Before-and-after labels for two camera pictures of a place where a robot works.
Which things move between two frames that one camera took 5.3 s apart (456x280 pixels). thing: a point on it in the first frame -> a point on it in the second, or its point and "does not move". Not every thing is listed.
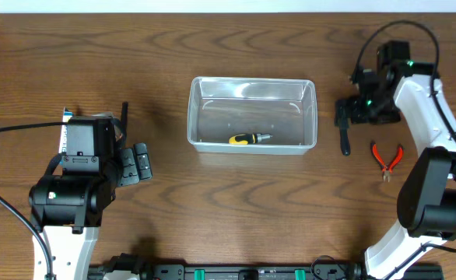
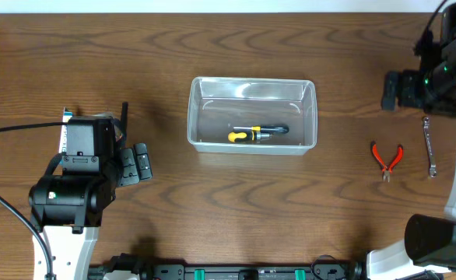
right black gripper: [345, 110] -> [408, 89]
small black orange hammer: [124, 123] does not move
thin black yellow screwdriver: [345, 140] -> [271, 129]
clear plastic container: [252, 116] does not move
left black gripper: [135, 164] does not move
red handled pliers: [386, 170] does not move
